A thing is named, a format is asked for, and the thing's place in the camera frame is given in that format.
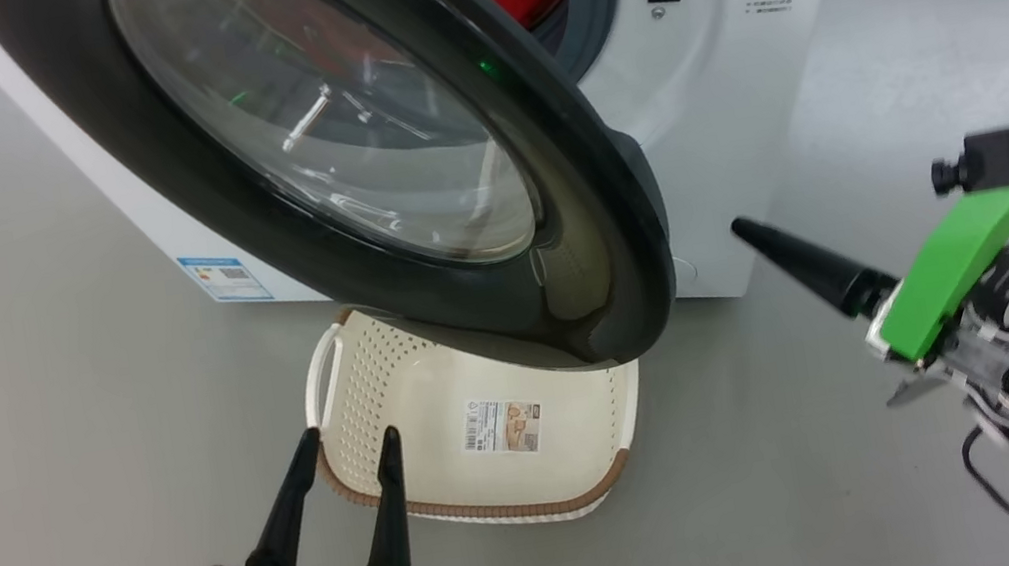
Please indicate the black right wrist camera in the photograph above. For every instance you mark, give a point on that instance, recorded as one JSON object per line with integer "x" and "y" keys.
{"x": 996, "y": 157}

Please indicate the white front-load washing machine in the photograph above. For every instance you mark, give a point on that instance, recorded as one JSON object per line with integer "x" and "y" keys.
{"x": 736, "y": 84}

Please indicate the cream perforated laundry basket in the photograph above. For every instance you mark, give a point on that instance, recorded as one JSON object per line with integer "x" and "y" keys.
{"x": 454, "y": 473}

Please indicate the printed basket label sticker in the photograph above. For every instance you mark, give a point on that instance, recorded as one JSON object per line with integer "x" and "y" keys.
{"x": 502, "y": 427}

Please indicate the dark round glass washer door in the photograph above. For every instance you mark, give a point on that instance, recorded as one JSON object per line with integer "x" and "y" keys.
{"x": 322, "y": 150}

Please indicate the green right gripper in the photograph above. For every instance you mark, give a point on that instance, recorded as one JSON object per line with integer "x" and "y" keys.
{"x": 958, "y": 272}

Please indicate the blue energy label sticker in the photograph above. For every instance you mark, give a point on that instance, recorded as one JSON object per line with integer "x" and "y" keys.
{"x": 225, "y": 279}

